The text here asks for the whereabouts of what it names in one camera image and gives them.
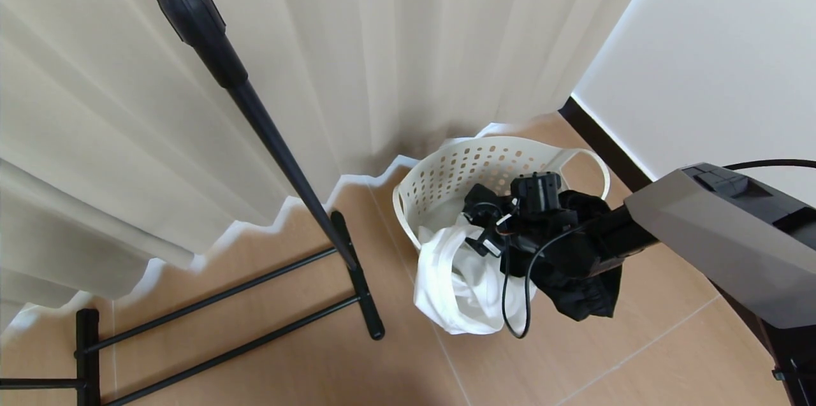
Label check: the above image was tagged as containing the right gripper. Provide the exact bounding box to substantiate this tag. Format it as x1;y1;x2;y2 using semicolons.
463;184;518;257

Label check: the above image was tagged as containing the white garment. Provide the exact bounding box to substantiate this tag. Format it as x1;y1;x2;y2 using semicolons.
412;215;539;336

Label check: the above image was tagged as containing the white laundry basket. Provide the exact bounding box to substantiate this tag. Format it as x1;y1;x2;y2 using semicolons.
391;135;611;254

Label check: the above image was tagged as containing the black clothes rack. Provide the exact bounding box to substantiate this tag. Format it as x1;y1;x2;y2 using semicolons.
0;0;386;406

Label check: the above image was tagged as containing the black garment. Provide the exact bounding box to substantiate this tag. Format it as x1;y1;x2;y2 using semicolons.
528;188;623;323

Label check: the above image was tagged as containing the beige curtain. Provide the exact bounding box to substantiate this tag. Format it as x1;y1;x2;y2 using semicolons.
0;0;665;333

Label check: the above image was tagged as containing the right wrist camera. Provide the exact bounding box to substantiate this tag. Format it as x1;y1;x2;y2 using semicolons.
509;171;564;215

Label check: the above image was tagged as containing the black cable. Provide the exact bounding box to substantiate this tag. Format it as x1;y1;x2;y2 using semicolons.
500;222;597;340
724;159;816;171

